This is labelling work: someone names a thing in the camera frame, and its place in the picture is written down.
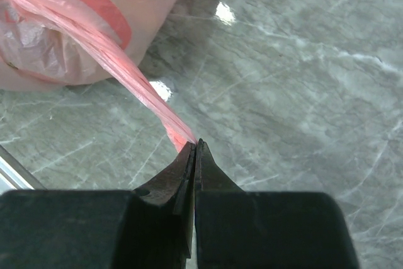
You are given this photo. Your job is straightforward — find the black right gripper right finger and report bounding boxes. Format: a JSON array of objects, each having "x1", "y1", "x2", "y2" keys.
[{"x1": 195, "y1": 140, "x2": 360, "y2": 268}]

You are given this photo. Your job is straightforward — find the aluminium mounting rail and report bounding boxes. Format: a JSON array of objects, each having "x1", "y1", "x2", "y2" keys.
[{"x1": 0, "y1": 146, "x2": 45, "y2": 194}]

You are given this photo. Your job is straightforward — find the pink plastic bag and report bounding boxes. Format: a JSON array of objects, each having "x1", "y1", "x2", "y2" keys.
[{"x1": 1, "y1": 0, "x2": 195, "y2": 149}]

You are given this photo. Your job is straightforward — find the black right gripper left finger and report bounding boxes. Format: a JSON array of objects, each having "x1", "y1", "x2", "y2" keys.
[{"x1": 1, "y1": 143, "x2": 196, "y2": 268}]

